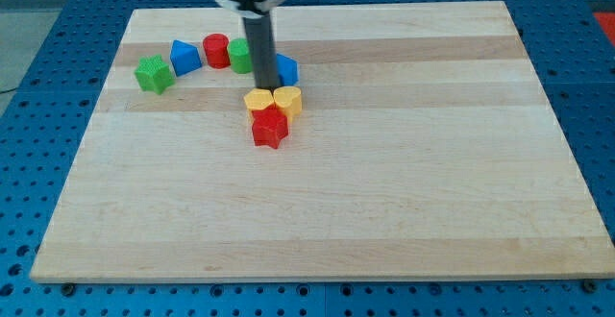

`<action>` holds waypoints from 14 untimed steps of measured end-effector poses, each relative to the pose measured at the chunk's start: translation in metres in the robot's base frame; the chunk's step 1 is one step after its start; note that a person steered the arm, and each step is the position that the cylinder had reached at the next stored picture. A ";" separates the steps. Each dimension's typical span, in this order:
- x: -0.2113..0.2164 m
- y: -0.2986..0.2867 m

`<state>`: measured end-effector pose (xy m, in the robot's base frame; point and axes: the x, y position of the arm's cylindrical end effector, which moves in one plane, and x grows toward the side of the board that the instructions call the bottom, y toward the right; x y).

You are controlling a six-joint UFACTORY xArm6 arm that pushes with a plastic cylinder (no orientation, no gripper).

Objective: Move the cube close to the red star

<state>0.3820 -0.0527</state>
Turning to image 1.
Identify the wooden board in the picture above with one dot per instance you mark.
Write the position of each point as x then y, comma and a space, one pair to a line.
426, 149

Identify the blue triangle block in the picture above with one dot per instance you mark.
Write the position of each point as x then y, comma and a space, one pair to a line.
184, 57

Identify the red star block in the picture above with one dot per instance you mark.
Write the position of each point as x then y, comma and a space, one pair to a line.
269, 127

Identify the yellow pentagon block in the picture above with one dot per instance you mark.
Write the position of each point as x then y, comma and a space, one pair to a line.
258, 99

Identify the yellow heart block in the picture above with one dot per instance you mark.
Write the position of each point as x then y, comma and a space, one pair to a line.
288, 99

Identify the red object at right edge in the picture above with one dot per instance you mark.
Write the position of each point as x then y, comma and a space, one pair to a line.
606, 21

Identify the red cylinder block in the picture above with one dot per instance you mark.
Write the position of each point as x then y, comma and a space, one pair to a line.
215, 48

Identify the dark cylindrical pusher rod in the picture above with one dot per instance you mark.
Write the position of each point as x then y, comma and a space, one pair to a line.
259, 35

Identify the green star block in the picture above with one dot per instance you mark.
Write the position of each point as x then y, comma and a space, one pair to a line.
153, 74

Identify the green cylinder block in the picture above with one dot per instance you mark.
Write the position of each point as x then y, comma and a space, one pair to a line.
239, 56

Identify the blue cube block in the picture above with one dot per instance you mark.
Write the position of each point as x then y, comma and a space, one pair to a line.
288, 70

